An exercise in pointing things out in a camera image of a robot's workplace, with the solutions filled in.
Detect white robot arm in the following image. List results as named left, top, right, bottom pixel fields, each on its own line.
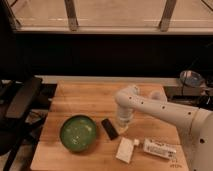
left=115, top=85, right=213, bottom=171

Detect white labelled tube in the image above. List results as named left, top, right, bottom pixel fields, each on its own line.
left=143, top=138, right=176, bottom=159

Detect white box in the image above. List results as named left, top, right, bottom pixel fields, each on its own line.
left=116, top=137, right=140, bottom=164

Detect black eraser block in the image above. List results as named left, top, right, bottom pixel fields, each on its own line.
left=101, top=119, right=119, bottom=140

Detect black office chair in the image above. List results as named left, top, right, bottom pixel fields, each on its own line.
left=0, top=77, right=50, bottom=171

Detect round metal dish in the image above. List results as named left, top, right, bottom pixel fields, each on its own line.
left=180, top=70, right=204, bottom=87

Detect green bowl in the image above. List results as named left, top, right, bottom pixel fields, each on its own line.
left=59, top=115, right=97, bottom=152

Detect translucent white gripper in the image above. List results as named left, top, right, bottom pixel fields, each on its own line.
left=117, top=107, right=133, bottom=134

